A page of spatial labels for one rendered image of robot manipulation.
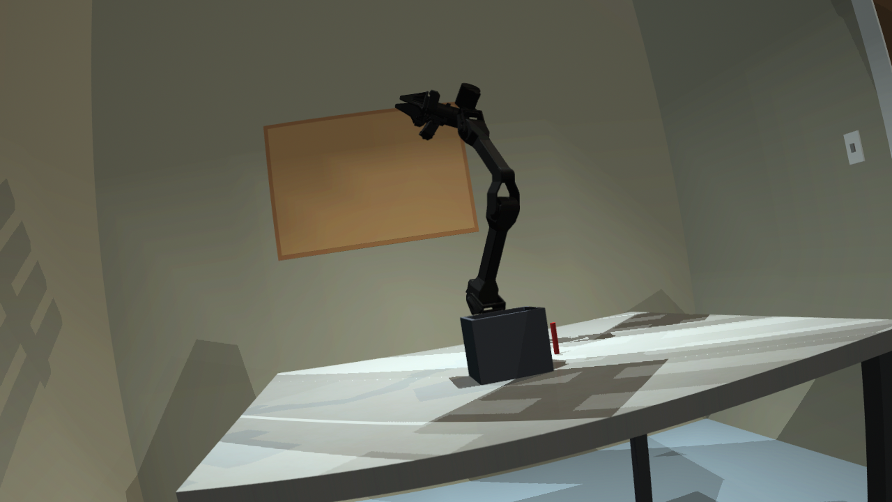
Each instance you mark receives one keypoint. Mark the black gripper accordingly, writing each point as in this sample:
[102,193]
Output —
[420,106]

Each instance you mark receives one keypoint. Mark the dark red peg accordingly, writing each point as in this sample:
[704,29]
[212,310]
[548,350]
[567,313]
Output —
[555,338]

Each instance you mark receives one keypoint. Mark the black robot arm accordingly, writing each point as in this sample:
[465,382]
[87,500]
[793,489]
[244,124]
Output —
[501,213]

